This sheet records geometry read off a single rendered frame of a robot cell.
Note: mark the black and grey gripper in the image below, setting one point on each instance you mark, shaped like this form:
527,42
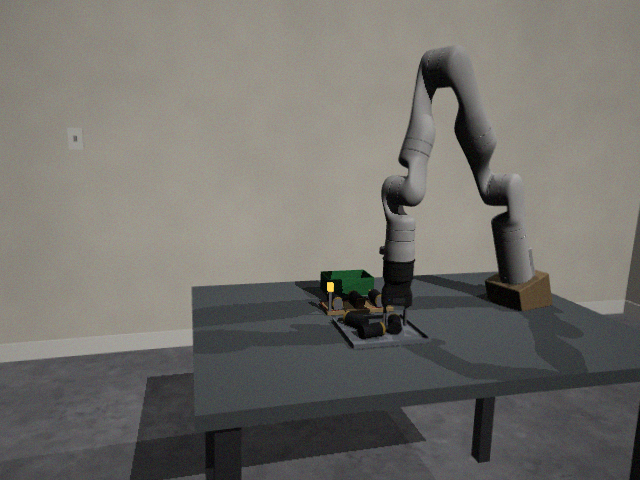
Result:
398,269

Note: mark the green open-top box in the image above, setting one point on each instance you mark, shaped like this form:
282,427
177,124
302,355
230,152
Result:
347,280

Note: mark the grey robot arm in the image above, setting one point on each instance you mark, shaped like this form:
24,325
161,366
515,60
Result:
451,67

